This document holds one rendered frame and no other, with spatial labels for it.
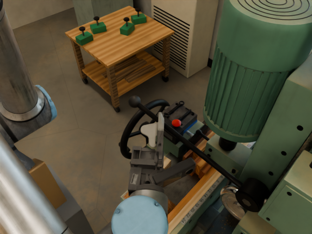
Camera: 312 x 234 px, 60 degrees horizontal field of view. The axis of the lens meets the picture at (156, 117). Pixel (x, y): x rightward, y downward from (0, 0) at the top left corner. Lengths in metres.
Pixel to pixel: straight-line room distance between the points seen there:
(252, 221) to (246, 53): 0.38
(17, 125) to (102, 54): 1.10
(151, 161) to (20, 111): 0.52
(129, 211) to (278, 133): 0.33
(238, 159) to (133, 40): 1.52
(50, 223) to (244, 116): 0.42
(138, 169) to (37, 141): 1.66
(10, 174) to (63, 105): 2.02
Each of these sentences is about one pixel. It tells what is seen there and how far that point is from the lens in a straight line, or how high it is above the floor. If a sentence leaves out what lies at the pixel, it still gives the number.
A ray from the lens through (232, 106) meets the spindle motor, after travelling 0.60.
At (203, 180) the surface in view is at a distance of 0.86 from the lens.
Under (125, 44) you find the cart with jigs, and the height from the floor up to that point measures 0.53.
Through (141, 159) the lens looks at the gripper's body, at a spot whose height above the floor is 1.12.
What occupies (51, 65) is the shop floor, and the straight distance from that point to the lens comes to 2.93.
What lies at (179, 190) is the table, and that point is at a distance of 0.88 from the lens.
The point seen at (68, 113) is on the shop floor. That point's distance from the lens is 2.39.
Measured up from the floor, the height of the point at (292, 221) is 1.21.
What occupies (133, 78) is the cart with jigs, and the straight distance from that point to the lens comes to 2.30.
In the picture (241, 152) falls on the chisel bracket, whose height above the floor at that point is 1.03.
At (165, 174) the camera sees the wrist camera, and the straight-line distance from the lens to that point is 0.67.
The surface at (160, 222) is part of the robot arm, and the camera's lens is 0.47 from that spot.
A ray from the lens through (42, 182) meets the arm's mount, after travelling 1.12.
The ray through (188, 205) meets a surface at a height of 0.95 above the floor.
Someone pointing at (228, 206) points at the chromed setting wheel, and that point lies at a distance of 0.79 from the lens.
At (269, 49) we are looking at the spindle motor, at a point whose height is 1.43.
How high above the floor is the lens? 1.69
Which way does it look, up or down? 49 degrees down
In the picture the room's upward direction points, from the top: straight up
